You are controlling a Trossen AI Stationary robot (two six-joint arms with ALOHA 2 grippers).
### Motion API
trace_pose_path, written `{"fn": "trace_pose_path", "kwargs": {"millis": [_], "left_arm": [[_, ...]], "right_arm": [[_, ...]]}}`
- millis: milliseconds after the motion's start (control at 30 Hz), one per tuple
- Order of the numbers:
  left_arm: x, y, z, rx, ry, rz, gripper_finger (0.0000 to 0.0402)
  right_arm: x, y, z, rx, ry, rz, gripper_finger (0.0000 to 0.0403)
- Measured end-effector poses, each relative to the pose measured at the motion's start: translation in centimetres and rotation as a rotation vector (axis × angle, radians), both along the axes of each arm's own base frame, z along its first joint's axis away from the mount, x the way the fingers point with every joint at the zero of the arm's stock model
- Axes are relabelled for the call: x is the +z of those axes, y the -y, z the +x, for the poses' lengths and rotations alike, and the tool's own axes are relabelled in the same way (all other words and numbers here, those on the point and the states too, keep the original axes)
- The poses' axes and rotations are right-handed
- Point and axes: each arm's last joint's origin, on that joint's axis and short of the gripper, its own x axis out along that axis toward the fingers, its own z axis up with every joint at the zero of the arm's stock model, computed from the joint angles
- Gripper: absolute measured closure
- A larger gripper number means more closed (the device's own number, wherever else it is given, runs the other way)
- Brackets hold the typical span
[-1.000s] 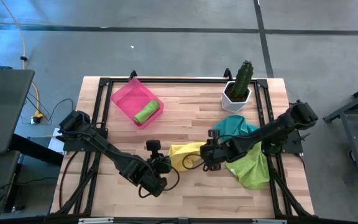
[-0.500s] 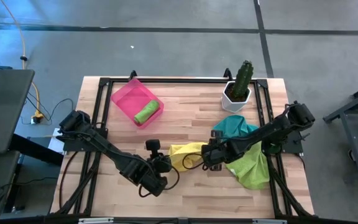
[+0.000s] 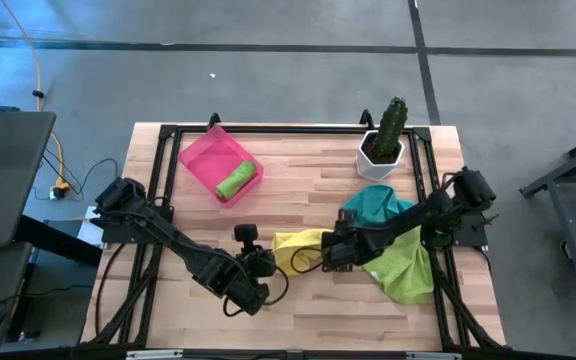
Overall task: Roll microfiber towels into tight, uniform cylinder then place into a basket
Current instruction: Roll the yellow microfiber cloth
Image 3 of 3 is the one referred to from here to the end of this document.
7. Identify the pink plastic basket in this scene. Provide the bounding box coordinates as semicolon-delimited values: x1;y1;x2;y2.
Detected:
177;125;266;209

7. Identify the yellow microfiber towel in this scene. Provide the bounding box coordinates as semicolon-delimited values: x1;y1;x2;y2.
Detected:
270;227;335;278

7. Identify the tall green cactus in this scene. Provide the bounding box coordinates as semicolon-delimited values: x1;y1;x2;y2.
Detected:
370;96;410;162

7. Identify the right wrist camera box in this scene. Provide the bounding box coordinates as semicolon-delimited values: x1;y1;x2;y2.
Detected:
335;208;360;232

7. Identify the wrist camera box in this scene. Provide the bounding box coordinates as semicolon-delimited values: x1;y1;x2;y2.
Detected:
232;223;260;254
335;208;360;232

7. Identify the dark grey desk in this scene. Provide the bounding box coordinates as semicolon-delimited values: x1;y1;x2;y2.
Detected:
0;110;58;250

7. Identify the black aluminium table frame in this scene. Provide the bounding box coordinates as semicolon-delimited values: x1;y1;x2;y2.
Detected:
78;110;508;352

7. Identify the yellow black power plug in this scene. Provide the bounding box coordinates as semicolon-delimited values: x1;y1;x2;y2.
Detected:
49;180;73;201

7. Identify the teal microfiber towel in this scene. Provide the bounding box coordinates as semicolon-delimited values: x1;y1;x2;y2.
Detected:
342;184;418;229

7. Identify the silver metal bracket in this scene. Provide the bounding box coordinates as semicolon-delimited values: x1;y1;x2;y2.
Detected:
404;350;463;360
125;349;185;360

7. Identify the white paper sheet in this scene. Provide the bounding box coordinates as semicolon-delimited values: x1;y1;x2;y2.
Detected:
75;204;111;250

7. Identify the yellow power cable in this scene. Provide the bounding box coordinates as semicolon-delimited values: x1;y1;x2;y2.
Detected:
0;0;73;194

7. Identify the dark metal cart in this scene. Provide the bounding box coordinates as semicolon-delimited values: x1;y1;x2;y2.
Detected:
519;126;576;294

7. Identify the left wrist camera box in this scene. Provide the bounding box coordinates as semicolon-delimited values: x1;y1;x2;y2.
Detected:
232;223;260;254

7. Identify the black desk support beam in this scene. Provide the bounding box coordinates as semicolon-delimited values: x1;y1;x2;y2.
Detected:
15;214;104;267

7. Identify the lime green microfiber towel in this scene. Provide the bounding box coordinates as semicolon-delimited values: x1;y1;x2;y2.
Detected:
361;223;436;307

